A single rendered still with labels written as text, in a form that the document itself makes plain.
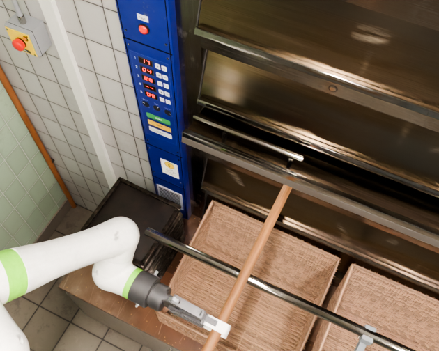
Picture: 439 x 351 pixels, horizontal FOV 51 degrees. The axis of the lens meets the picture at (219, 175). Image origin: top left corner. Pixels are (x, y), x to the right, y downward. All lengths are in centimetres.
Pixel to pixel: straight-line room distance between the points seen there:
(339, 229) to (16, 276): 107
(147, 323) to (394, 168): 117
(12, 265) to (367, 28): 91
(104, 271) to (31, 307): 144
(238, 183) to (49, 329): 142
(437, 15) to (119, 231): 89
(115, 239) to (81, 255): 11
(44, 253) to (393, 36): 90
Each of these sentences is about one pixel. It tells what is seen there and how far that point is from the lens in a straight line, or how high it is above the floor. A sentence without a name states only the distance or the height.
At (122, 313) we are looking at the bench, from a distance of 201.
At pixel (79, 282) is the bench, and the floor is 58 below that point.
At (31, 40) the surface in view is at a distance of 158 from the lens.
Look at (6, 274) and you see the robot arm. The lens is 110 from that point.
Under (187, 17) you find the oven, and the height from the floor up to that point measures 172.
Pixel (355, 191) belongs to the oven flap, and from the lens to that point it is 130.
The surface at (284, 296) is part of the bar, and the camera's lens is 139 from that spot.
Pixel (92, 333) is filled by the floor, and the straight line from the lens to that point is 262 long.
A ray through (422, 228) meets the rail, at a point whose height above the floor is 144.
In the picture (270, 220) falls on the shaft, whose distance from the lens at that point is 143.
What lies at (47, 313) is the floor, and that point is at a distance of 272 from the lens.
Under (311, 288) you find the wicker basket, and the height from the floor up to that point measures 61.
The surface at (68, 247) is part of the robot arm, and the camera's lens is 119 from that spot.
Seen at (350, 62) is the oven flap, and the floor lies 176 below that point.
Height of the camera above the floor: 249
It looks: 59 degrees down
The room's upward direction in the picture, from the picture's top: 2 degrees clockwise
